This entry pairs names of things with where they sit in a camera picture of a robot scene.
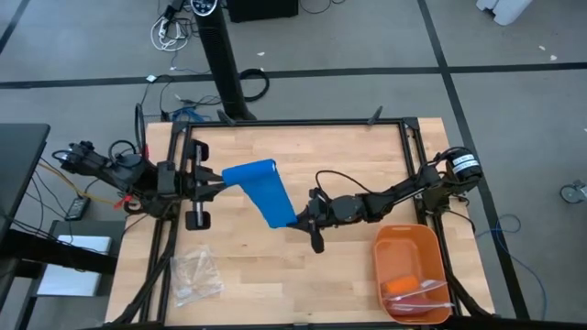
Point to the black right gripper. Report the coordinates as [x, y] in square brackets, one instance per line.
[318, 217]

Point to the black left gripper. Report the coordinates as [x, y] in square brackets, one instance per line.
[197, 185]

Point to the blue elastic bandage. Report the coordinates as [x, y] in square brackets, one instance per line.
[266, 192]

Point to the clear zip bag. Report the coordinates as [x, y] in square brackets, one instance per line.
[197, 275]

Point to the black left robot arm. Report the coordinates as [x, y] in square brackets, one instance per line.
[128, 176]

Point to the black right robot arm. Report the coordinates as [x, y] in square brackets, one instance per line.
[390, 194]

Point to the orange bandage roll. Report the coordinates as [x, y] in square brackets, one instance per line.
[401, 284]

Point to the red bandage roll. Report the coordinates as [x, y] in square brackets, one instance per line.
[413, 306]

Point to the zip bag holding orange roll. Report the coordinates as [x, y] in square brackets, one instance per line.
[431, 286]

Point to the zip bag holding red roll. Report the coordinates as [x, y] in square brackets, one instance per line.
[440, 306]

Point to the orange plastic bin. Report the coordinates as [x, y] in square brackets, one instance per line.
[403, 252]

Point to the black power adapter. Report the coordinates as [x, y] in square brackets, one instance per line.
[78, 208]

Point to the black box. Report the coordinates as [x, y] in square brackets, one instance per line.
[261, 9]

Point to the black desk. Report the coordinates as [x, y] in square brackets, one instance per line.
[18, 160]

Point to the grey caster wheel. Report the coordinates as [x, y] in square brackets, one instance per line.
[573, 192]

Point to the white foam block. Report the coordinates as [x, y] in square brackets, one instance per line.
[504, 9]

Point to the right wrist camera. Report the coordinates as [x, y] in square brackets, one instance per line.
[318, 197]

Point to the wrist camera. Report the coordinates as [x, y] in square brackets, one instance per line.
[318, 197]
[166, 179]

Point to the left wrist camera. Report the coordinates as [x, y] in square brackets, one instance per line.
[166, 179]

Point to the black aluminium table frame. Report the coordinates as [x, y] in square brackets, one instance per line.
[298, 123]

